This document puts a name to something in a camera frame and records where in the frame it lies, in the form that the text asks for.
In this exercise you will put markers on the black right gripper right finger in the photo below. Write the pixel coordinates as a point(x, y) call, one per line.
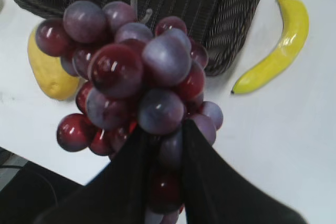
point(214, 192)

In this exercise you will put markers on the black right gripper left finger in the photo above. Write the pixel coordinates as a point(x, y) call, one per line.
point(115, 195)

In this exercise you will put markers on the purple grape bunch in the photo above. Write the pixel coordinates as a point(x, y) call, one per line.
point(154, 79)

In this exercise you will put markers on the orange yellow mango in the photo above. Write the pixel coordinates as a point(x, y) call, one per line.
point(50, 76)

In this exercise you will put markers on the yellow banana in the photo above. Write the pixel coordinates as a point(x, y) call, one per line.
point(295, 20)

